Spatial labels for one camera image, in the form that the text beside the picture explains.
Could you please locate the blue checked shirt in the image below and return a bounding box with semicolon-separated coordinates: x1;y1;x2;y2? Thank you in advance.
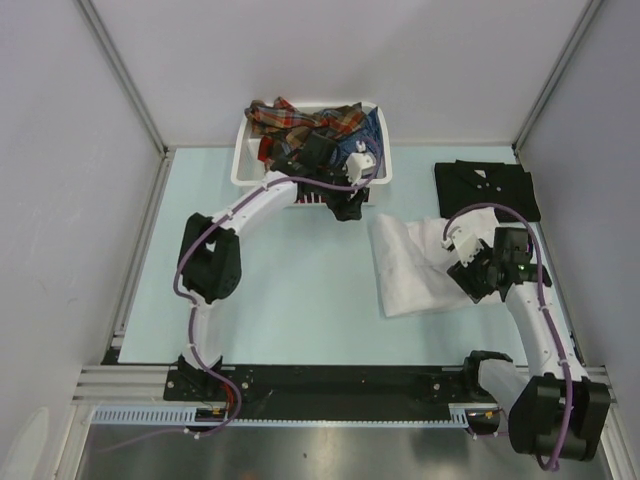
337;107;384;166

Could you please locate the left aluminium corner post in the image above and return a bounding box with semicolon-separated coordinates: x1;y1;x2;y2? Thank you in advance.
73;0;168;158

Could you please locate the white slotted cable duct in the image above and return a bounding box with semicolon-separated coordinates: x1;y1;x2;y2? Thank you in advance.
91;405;469;429

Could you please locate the brown plaid shirt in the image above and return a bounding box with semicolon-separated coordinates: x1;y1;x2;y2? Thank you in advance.
244;97;366;171

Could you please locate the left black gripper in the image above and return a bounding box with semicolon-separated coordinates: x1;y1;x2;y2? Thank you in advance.
315;159;368;223

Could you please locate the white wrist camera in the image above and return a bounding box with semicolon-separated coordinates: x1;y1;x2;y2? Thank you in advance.
345;141;377;185
441;226;483;267

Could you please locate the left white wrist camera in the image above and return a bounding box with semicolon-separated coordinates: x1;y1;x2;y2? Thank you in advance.
345;141;377;185

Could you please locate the folded black shirt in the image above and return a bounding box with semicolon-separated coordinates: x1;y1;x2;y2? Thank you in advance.
434;160;541;222

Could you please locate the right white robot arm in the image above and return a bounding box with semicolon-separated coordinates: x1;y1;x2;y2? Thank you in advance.
442;226;611;469

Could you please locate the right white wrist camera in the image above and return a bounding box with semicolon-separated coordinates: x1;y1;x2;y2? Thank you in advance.
441;226;483;267

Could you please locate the aluminium corner post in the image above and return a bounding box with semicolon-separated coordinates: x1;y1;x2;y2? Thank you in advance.
511;0;606;158
73;0;168;158

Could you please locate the white plastic laundry basket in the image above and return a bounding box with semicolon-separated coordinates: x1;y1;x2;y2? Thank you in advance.
231;101;393;206

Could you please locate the white long sleeve shirt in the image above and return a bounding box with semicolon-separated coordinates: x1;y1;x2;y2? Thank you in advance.
370;208;498;318

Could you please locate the red black plaid shirt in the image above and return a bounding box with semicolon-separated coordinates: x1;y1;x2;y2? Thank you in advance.
257;136;281;164

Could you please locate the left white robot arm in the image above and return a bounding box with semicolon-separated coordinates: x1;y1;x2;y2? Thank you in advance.
173;135;383;400

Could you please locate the right aluminium corner post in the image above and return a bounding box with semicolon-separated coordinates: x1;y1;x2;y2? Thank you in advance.
511;0;606;158

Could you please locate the aluminium frame rail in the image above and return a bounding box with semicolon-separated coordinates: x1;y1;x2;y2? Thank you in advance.
69;365;173;405

